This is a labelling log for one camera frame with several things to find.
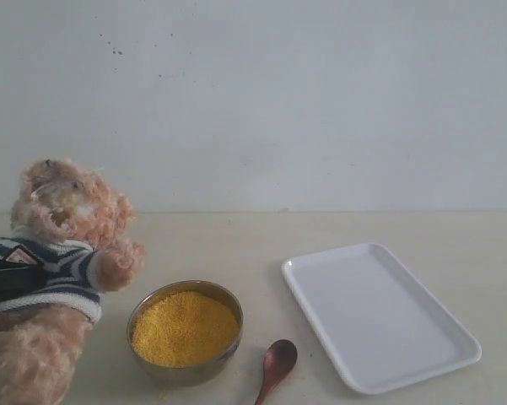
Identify steel bowl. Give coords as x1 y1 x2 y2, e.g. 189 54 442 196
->
127 280 244 387

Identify beige teddy bear striped sweater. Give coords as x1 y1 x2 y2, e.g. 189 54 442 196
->
0 159 146 404

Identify yellow millet grains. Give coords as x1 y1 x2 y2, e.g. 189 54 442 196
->
132 291 240 368

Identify white rectangular plastic tray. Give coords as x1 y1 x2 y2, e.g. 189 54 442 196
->
281 243 482 395

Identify dark wooden spoon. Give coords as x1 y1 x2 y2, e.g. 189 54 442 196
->
255 339 298 405

